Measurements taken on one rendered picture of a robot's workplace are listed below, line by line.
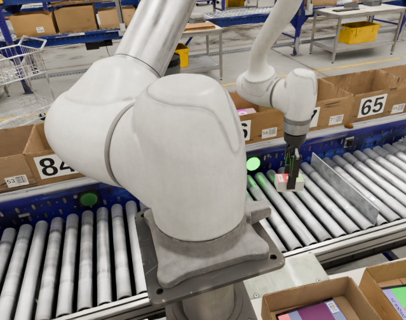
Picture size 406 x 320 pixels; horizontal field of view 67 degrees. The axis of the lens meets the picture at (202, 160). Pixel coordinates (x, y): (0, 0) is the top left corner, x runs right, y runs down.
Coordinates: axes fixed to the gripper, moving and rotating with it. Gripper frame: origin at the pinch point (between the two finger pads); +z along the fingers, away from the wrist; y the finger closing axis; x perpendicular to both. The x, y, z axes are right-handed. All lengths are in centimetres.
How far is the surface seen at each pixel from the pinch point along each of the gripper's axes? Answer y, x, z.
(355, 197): 7.5, -31.3, 17.7
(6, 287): -33, 102, 20
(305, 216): -0.1, -8.7, 20.5
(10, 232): -6, 116, 20
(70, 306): -39, 78, 21
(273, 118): 41.2, -0.2, -5.0
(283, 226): -6.3, 2.0, 20.2
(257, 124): 38.5, 8.0, -3.7
